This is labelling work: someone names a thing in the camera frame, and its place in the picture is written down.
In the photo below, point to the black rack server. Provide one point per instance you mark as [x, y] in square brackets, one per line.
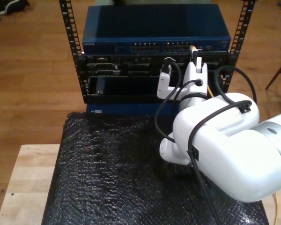
[131, 65]

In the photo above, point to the blue metal base panel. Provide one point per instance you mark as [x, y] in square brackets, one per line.
[131, 109]

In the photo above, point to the dark wooden chair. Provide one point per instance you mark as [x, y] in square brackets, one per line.
[278, 72]

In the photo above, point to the black bubble mat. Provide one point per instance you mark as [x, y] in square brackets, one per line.
[107, 187]

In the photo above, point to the dark shoe with white sole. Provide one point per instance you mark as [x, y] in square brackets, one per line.
[14, 5]

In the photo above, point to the blue network switch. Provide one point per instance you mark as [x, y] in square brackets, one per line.
[154, 23]

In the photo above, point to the black perforated rack post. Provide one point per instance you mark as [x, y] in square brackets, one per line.
[243, 18]
[70, 23]

